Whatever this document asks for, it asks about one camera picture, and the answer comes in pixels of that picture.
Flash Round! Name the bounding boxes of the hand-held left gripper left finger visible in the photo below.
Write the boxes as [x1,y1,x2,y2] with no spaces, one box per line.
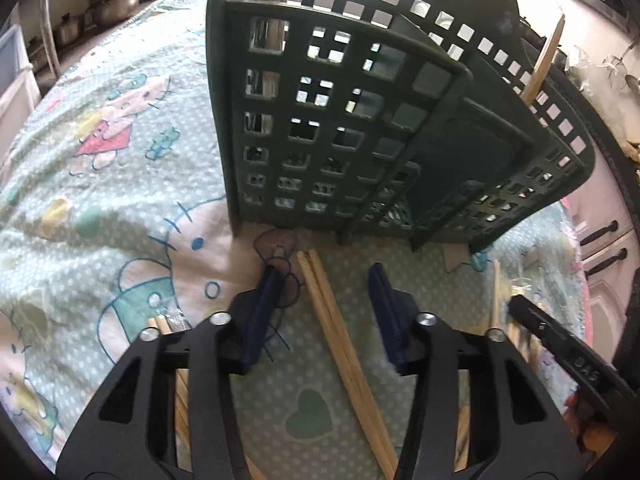
[55,265,301,480]

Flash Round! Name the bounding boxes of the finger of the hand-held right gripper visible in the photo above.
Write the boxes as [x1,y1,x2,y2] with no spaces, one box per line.
[509,295,633,418]

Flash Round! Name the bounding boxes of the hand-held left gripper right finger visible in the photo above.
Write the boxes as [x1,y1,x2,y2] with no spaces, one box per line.
[368,263,586,480]

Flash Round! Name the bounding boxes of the plastic-wrapped wooden chopstick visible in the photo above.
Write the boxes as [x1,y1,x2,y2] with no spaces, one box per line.
[156,314,192,466]
[147,316,191,466]

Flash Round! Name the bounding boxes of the green plastic utensil basket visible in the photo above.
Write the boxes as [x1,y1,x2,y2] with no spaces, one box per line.
[205,0,596,256]

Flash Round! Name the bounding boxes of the white kitchen cabinets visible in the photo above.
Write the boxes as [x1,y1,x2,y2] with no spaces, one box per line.
[567,90,640,361]

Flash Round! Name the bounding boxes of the cartoon printed table cloth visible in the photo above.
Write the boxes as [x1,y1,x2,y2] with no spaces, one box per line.
[0,0,588,480]

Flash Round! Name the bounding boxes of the plastic drawer unit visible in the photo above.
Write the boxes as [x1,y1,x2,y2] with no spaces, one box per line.
[0,24,42,171]

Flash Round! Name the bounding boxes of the small steel cooking pot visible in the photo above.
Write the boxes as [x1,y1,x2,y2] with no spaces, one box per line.
[54,14,86,47]

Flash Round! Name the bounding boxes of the black cabinet handle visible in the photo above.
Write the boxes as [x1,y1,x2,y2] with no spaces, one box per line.
[581,248,629,277]
[581,220,622,247]

